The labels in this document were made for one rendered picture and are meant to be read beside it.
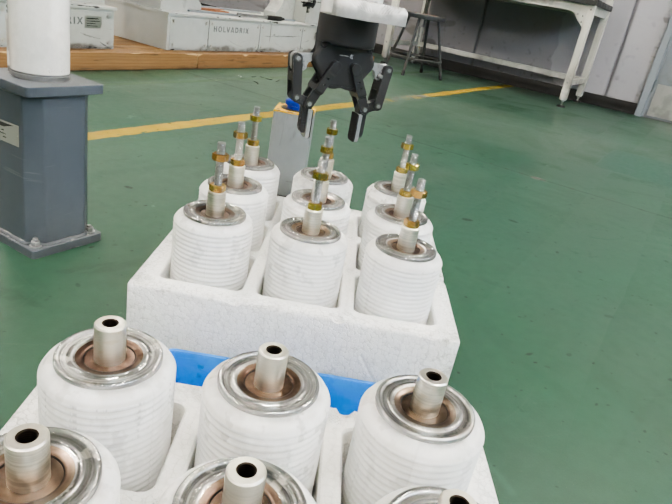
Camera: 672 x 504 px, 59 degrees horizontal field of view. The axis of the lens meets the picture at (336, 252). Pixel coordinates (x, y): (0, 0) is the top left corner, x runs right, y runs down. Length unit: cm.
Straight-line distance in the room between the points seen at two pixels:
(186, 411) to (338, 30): 47
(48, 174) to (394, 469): 86
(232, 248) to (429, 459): 38
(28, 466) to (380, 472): 23
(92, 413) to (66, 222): 78
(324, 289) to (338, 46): 30
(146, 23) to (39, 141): 239
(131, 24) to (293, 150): 255
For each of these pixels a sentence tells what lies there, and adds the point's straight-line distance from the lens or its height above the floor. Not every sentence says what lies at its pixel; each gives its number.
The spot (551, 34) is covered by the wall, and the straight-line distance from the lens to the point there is 571.
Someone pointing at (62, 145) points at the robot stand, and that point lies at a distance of 115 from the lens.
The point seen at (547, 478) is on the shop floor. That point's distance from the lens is 87.
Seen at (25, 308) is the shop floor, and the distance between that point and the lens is 103.
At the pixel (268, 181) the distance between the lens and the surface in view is 93.
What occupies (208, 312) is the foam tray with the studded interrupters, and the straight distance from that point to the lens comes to 71.
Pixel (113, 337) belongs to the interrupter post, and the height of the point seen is 28.
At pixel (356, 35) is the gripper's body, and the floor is 48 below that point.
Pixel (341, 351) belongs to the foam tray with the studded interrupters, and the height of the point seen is 14.
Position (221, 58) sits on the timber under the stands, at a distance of 356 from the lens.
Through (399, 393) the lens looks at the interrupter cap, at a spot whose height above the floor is 25.
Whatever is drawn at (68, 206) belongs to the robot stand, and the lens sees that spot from 119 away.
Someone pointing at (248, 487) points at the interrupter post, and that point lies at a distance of 34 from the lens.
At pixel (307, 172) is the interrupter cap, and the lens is 95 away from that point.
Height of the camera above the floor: 52
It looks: 24 degrees down
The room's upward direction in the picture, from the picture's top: 11 degrees clockwise
